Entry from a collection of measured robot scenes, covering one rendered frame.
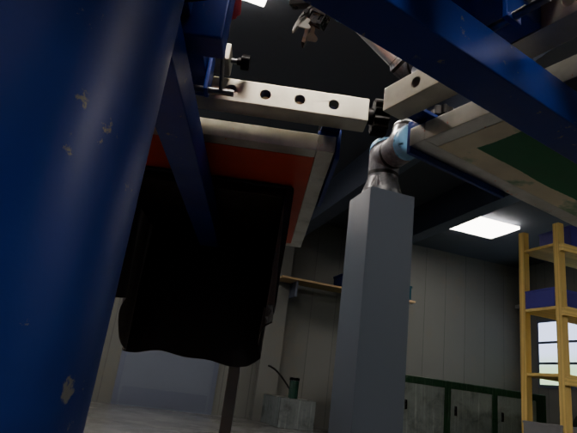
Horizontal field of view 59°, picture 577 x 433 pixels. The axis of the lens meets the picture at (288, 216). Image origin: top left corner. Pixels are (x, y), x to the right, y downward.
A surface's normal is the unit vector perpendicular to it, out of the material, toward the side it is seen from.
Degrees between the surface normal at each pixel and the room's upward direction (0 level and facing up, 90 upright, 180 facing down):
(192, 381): 90
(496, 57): 90
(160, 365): 90
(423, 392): 90
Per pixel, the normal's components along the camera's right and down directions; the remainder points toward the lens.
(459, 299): 0.32, -0.26
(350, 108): 0.07, -0.31
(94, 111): 0.88, -0.04
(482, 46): 0.55, -0.20
